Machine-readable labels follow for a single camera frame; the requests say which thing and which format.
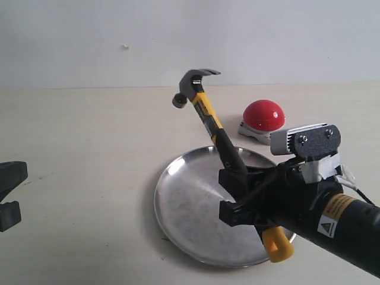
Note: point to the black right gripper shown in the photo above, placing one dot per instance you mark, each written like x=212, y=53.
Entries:
x=278, y=196

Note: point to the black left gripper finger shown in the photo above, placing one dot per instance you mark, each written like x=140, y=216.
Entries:
x=10, y=215
x=13, y=173

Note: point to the black yellow claw hammer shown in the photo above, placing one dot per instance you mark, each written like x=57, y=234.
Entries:
x=219, y=148

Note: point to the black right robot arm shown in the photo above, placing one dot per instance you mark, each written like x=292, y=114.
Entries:
x=360, y=243

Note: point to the red dome push button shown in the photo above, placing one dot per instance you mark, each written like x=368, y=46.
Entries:
x=260, y=119

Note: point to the round steel plate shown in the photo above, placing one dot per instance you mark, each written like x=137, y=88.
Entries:
x=186, y=205

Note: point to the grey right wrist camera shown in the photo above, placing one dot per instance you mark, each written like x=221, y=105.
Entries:
x=316, y=146

